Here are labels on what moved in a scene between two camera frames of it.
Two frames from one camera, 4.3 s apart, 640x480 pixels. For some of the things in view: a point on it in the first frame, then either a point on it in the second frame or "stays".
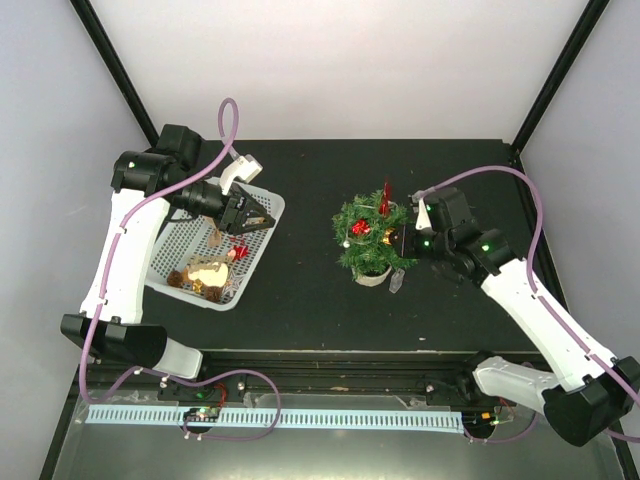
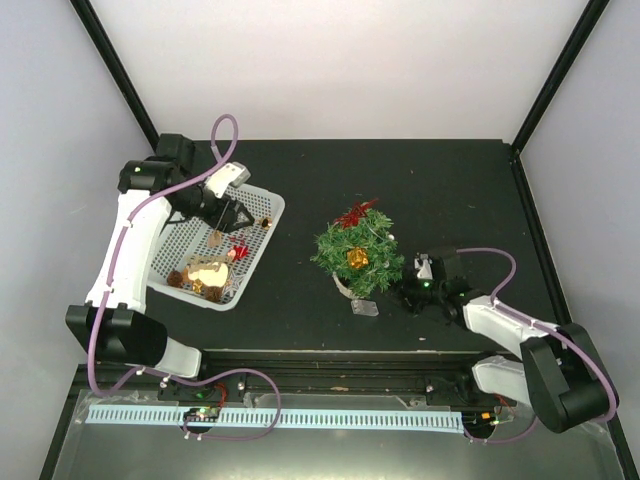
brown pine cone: x=214 y=293 stays
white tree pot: x=371 y=281 to x=357 y=302
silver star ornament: x=232 y=285 stays
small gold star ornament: x=197 y=284 stays
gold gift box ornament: x=386 y=235 to x=357 y=257
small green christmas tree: x=362 y=228 to x=375 y=236
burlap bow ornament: x=215 y=240 stays
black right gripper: x=404 y=246 to x=403 y=291
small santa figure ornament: x=239 y=252 stays
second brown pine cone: x=175 y=278 stays
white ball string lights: x=347 y=243 to x=390 y=237
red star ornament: x=385 y=206 to x=352 y=217
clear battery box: x=397 y=280 to x=364 y=307
